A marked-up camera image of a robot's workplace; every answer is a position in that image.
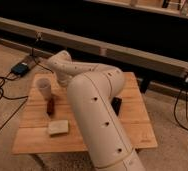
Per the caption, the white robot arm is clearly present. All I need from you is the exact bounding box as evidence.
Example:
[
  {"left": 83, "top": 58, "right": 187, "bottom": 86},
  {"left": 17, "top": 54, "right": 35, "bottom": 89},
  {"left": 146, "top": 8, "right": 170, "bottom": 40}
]
[{"left": 47, "top": 50, "right": 146, "bottom": 171}]

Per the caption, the blue power adapter box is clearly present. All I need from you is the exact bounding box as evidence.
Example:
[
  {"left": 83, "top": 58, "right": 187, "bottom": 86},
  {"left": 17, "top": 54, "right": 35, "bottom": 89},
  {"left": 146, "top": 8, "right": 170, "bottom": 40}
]
[{"left": 11, "top": 63, "right": 29, "bottom": 76}]

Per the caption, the white sponge block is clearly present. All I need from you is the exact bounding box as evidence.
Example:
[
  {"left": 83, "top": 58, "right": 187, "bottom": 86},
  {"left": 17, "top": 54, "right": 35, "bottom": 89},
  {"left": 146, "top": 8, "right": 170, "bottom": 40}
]
[{"left": 48, "top": 120, "right": 69, "bottom": 135}]

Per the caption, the black rectangular device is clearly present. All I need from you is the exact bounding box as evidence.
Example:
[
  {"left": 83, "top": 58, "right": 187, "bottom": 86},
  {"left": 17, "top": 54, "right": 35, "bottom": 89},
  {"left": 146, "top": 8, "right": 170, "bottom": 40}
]
[{"left": 111, "top": 97, "right": 122, "bottom": 115}]

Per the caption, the black cable right side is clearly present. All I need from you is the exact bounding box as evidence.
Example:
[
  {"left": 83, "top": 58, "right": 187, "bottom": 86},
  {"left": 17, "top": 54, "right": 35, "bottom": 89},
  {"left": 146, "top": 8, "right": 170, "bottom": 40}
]
[{"left": 173, "top": 76, "right": 188, "bottom": 164}]

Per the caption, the wooden table board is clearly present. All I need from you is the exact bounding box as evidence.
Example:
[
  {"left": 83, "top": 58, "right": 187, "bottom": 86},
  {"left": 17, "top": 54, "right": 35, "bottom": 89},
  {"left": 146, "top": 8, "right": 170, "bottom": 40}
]
[{"left": 12, "top": 72, "right": 158, "bottom": 154}]

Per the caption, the long metal rail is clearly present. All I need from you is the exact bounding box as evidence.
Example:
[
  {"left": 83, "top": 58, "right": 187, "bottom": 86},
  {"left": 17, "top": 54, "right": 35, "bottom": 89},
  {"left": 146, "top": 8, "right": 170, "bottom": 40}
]
[{"left": 0, "top": 17, "right": 188, "bottom": 77}]

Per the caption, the small brown bottle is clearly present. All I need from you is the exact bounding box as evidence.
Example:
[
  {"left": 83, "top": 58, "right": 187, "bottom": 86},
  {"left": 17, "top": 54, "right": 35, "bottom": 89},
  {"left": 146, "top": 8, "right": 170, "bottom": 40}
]
[{"left": 47, "top": 99, "right": 55, "bottom": 116}]

